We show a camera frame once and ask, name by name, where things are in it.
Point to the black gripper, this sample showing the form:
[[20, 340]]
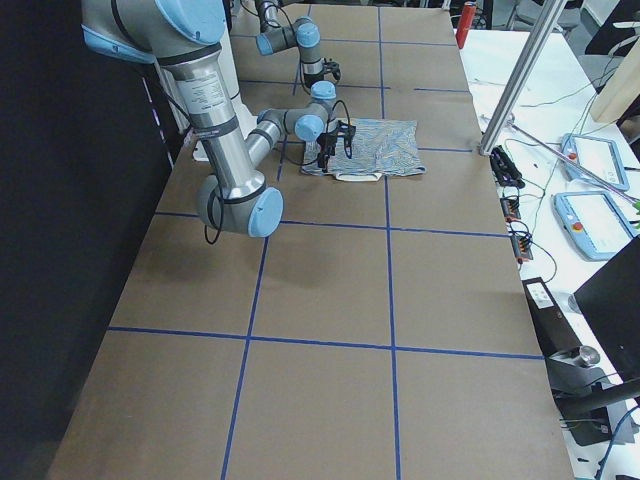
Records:
[[327, 141], [330, 67]]

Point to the navy white striped polo shirt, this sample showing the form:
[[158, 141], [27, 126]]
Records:
[[379, 148]]

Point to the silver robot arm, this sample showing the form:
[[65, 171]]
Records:
[[189, 39], [279, 33]]

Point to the red cylinder bottle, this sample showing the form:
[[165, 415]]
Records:
[[465, 22]]

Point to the brown paper table cover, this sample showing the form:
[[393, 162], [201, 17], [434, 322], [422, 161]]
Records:
[[381, 332]]

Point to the black power strip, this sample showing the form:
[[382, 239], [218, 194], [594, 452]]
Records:
[[504, 169]]

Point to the orange black connector block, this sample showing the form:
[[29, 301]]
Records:
[[519, 233]]

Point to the upper blue teach pendant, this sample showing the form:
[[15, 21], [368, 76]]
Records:
[[598, 155]]

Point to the blue teach pendant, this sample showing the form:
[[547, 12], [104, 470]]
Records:
[[598, 155], [594, 223]]

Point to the lower blue teach pendant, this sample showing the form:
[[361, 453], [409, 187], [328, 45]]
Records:
[[594, 223]]

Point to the wooden beam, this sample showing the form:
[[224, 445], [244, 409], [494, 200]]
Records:
[[621, 92]]

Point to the black box with label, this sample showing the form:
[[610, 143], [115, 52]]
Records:
[[553, 331]]

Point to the black monitor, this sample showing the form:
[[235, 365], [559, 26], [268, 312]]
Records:
[[609, 302]]

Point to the black monitor stand clamp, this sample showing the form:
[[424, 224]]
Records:
[[590, 404]]

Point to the aluminium frame post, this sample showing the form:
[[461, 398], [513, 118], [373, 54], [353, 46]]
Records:
[[533, 47]]

